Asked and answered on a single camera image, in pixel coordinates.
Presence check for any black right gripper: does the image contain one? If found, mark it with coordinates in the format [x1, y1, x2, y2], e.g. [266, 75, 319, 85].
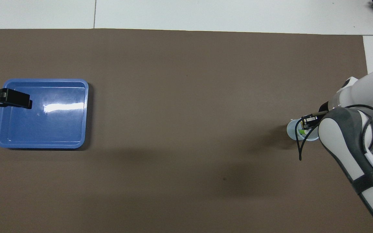
[302, 101, 330, 130]

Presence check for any blue plastic tray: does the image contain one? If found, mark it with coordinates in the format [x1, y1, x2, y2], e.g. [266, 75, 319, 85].
[0, 79, 89, 149]

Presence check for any translucent plastic pen cup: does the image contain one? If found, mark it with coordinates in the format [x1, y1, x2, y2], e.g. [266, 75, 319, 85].
[286, 118, 320, 142]

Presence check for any brown table mat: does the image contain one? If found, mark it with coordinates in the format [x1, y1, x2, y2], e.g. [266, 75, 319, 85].
[0, 28, 373, 233]

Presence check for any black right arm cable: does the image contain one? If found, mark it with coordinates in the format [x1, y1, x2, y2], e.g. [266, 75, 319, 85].
[298, 104, 373, 161]

